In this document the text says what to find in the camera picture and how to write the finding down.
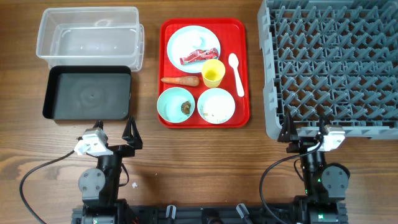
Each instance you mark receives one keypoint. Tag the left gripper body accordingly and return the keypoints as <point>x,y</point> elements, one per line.
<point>122,151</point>

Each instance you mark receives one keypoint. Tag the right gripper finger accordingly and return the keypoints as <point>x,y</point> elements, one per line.
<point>323,124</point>
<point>288,133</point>

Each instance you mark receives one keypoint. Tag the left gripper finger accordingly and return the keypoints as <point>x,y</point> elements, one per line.
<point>131,134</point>
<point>98,124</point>

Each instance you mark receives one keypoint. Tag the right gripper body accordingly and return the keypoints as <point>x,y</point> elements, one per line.
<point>301,145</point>

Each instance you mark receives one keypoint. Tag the mint green bowl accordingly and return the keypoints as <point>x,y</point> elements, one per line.
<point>169,104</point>

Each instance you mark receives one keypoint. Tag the brown food scrap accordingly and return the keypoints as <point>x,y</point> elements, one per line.
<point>185,107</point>

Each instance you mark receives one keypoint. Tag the rice grains pile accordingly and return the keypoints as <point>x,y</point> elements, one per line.
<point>214,114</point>

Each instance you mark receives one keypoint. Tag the light blue bowl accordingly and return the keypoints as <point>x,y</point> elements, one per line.
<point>217,96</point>

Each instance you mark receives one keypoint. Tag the yellow plastic cup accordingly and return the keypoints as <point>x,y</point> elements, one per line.
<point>213,71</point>

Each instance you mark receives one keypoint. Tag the red snack wrapper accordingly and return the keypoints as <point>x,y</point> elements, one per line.
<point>199,55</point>

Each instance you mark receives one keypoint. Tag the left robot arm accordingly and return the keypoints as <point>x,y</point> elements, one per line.
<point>100,185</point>

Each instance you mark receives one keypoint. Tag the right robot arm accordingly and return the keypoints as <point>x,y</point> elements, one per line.
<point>325,183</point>

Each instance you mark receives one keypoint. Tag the grey dishwasher rack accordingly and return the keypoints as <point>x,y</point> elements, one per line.
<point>332,58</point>

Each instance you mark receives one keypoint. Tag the black plastic tray bin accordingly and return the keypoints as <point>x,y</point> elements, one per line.
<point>88,93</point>

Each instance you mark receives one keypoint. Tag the orange carrot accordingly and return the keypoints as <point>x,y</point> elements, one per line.
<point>186,80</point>

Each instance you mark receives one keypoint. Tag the white plastic spoon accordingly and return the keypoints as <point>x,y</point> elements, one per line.
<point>234,62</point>

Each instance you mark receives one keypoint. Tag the clear plastic bin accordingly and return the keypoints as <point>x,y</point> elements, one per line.
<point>91,36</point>

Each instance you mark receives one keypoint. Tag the light blue plate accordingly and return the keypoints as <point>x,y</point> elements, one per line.
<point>186,40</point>

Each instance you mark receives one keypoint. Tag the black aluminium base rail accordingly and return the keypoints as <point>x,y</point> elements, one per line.
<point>237,214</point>

